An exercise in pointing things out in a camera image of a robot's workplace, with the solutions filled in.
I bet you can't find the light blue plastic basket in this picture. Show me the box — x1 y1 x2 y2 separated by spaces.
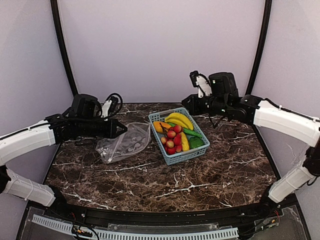
148 107 210 166

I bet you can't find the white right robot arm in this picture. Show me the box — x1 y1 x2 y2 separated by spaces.
182 70 320 203

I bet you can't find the yellow corn cob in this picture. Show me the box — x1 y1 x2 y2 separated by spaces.
180 132 190 152

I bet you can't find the green cucumber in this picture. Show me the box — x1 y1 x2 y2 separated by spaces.
182 127 202 138

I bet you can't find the clear zip top bag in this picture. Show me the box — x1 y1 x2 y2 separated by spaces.
95 122 151 164

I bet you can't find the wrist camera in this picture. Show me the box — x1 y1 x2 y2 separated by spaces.
101 92 123 121
189 70 212 98

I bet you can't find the orange mango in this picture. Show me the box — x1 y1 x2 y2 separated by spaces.
153 121 172 133

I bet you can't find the green bell pepper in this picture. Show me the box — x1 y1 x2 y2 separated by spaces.
188 136 205 150

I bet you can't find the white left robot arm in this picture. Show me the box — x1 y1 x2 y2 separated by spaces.
0 93 128 207

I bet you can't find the yellow banana bunch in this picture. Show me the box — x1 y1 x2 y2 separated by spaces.
164 112 194 131

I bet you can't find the grey slotted cable duct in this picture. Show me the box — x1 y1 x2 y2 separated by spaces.
31 214 239 240

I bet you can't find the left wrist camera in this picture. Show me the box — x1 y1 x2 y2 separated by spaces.
101 92 123 121

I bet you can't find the red lychee bunch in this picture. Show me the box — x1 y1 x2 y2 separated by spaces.
160 124 183 155

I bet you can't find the black front table rail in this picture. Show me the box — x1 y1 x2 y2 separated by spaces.
45 203 281 227

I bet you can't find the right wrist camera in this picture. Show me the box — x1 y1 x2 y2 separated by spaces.
189 70 212 98

